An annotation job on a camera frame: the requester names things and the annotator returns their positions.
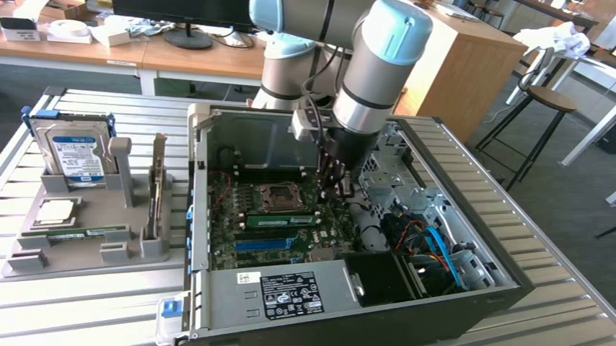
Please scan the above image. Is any grey power supply unit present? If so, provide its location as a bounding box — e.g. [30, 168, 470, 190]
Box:
[200, 259, 363, 327]

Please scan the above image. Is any wooden cabinet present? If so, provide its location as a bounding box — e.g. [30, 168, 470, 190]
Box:
[402, 6, 528, 146]

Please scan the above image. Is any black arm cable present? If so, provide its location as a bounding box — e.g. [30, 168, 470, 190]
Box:
[299, 0, 337, 145]

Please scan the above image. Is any small open white box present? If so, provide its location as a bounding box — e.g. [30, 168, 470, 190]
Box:
[89, 24, 132, 48]

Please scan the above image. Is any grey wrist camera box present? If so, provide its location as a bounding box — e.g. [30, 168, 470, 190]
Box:
[288, 107, 333, 141]

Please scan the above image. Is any wooden desk white frame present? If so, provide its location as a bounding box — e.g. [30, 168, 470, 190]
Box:
[0, 6, 269, 97]

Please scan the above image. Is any metal disk bay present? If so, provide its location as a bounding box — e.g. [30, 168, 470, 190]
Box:
[357, 122, 466, 231]

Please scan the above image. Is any hard disk blue frame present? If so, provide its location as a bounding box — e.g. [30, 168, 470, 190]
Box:
[21, 106, 118, 189]

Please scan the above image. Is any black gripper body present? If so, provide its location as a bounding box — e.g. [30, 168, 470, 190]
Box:
[325, 126, 381, 171]

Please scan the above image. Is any white tape roll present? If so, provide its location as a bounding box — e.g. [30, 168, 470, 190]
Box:
[46, 19, 93, 45]

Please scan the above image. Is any blue flat wire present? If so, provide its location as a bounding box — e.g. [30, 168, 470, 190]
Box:
[420, 222, 463, 291]

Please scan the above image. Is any black RAM slot bank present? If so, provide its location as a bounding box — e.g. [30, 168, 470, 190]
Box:
[235, 164, 317, 183]

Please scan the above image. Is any silver CPU chip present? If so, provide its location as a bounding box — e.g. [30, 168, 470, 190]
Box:
[29, 197, 86, 228]

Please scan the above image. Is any CPU socket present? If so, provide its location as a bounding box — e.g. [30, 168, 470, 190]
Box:
[253, 182, 307, 212]

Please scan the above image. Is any black computer monitor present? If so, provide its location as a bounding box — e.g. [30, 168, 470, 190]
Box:
[110, 0, 263, 50]

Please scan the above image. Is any blue expansion slot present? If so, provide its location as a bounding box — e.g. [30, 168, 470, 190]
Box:
[233, 237, 300, 252]

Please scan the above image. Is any green motherboard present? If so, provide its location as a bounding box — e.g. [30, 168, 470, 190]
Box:
[206, 172, 365, 271]

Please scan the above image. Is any open black PC case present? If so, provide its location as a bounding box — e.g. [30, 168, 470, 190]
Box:
[182, 103, 536, 342]

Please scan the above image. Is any thin red wire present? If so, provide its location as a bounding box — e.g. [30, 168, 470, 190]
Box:
[208, 171, 243, 219]

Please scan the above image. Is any green RAM stick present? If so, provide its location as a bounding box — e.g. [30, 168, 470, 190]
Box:
[245, 214, 319, 229]
[19, 226, 128, 241]

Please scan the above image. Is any wooden top black stool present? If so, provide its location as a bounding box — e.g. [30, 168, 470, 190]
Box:
[474, 85, 579, 192]

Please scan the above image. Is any white cardboard box label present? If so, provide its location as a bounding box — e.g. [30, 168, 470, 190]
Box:
[0, 16, 39, 43]

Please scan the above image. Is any crumpled white cloth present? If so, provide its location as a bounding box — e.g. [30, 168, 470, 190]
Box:
[510, 21, 591, 61]

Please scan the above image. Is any grey parts rack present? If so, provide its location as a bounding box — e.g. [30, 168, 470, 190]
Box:
[1, 136, 174, 279]

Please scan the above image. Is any graphics card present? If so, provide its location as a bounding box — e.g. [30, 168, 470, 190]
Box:
[145, 133, 168, 241]

